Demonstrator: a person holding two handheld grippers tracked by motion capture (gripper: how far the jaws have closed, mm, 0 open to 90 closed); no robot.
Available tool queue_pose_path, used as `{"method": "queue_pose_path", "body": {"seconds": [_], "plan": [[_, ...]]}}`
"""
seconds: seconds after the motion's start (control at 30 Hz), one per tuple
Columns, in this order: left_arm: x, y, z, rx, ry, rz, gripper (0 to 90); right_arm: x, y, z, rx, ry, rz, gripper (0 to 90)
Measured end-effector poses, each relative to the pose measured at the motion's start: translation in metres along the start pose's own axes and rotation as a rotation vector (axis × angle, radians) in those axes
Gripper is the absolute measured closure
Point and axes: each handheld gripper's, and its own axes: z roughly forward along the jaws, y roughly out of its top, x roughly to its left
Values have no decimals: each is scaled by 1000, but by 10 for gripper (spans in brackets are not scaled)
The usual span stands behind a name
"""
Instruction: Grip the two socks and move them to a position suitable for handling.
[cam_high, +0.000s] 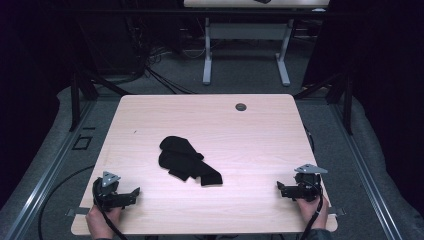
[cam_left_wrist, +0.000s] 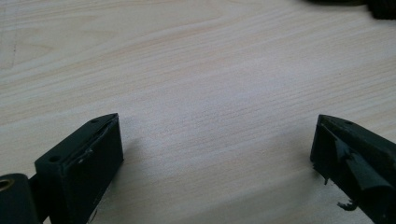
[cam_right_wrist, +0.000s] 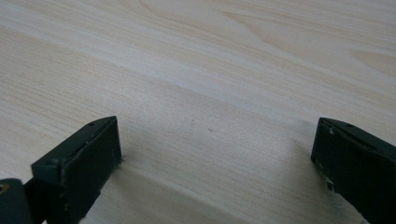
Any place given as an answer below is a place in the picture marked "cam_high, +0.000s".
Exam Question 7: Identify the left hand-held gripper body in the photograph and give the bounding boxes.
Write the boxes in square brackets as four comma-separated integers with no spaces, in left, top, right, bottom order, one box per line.
[92,170,134,212]

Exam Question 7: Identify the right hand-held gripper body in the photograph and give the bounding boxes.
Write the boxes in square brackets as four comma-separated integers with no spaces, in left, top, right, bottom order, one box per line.
[283,163,329,203]

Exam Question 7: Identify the person's right hand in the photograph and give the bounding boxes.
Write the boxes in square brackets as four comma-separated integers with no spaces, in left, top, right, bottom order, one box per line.
[295,194,330,232]

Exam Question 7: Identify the person's left hand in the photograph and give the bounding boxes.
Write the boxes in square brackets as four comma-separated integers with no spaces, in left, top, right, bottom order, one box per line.
[85,203,123,240]

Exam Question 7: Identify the black metal stand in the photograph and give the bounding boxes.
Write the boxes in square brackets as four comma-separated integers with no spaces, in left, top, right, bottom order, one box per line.
[68,68,133,133]
[293,70,355,136]

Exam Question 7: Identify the white-legged background table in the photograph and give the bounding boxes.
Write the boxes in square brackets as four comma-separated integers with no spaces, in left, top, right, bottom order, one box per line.
[183,0,331,87]

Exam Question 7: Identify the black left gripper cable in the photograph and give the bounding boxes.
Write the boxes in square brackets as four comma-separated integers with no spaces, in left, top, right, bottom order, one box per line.
[92,177,129,240]

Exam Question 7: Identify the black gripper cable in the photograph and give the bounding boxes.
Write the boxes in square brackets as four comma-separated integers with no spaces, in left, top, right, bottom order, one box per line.
[92,177,129,240]
[299,181,325,240]

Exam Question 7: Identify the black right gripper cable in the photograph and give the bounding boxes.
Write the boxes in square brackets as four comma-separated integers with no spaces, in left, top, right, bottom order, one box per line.
[299,181,325,240]

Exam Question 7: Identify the black cable beside table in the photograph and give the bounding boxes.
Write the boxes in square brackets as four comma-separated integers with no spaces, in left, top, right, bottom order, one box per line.
[302,124,316,155]

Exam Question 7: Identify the black floor cable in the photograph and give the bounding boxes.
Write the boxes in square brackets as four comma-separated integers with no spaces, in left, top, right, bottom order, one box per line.
[37,164,96,240]

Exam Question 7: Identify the aluminium floor rail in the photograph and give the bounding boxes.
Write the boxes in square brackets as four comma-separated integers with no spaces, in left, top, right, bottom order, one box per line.
[2,99,98,240]
[328,99,405,240]

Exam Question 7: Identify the bundle of floor cables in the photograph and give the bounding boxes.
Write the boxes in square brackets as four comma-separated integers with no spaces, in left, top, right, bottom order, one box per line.
[124,13,198,96]

